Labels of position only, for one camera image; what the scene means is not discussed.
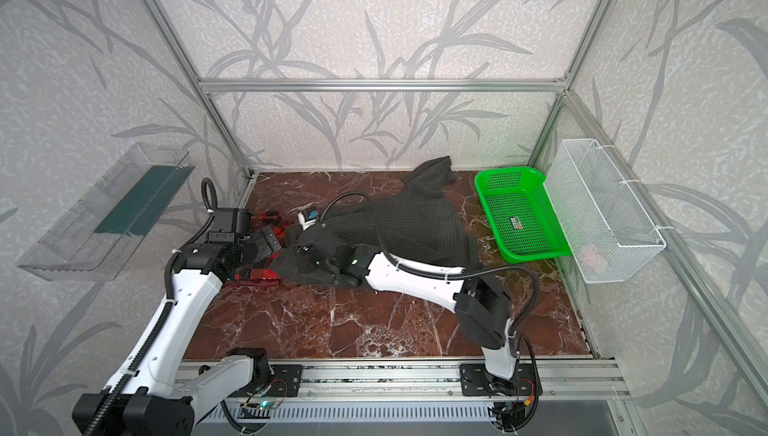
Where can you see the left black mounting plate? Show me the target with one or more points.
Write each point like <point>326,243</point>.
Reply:
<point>285,382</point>

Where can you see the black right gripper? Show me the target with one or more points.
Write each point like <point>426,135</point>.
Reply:
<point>306,240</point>

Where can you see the green plastic basket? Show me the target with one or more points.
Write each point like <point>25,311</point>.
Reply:
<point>520,214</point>

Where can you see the grey pinstriped long sleeve shirt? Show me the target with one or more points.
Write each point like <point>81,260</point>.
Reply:
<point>419,223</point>

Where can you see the aluminium horizontal frame bar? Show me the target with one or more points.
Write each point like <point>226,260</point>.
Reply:
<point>217,85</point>

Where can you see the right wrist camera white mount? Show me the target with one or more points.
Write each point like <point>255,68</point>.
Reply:
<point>307,218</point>

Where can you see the black mounting plate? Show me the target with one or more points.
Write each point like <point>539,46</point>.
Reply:
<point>476,381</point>
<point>285,382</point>

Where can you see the clear plastic wall tray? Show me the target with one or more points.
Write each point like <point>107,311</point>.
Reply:
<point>94,240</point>

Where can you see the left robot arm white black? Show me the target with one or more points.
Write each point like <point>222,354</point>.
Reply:
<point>141,397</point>

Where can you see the white wire mesh basket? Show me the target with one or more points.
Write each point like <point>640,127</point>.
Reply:
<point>609,231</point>

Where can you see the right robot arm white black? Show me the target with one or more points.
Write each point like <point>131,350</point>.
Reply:
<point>481,304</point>

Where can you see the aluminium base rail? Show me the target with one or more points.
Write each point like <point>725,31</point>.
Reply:
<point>436,379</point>

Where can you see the red black plaid folded shirt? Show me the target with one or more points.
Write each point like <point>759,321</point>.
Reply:
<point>258,272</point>

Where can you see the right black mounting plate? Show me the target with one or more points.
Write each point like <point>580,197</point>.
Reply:
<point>476,381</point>

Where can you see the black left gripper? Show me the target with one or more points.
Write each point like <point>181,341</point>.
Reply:
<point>268,241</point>

